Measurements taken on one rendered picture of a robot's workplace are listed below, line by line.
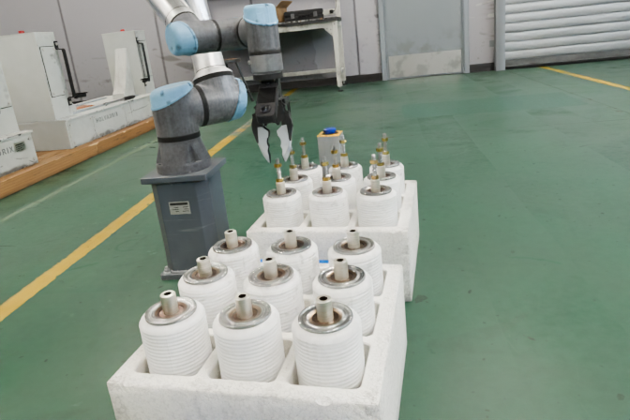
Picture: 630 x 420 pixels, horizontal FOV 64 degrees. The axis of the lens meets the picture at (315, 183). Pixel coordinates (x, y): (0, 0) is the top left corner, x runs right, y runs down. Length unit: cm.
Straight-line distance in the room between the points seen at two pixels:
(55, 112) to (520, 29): 478
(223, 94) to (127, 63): 330
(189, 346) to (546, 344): 68
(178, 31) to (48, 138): 250
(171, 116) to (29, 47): 227
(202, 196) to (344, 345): 81
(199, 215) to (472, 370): 79
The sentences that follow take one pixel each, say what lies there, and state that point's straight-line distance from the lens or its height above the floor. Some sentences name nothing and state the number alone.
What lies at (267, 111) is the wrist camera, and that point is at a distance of 113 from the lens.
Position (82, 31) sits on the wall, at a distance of 716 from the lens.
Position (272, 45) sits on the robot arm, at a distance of 119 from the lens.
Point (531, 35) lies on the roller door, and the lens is 633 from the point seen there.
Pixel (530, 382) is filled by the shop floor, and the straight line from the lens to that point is 103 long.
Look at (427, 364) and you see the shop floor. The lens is 105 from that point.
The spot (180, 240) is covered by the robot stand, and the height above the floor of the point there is 11.
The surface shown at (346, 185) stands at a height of 24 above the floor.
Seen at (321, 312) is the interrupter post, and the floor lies 27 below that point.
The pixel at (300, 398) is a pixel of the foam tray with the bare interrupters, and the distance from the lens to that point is 70.
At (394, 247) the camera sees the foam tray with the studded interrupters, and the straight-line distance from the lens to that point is 117.
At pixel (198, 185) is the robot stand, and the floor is 27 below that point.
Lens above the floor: 62
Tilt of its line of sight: 17 degrees down
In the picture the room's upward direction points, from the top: 6 degrees counter-clockwise
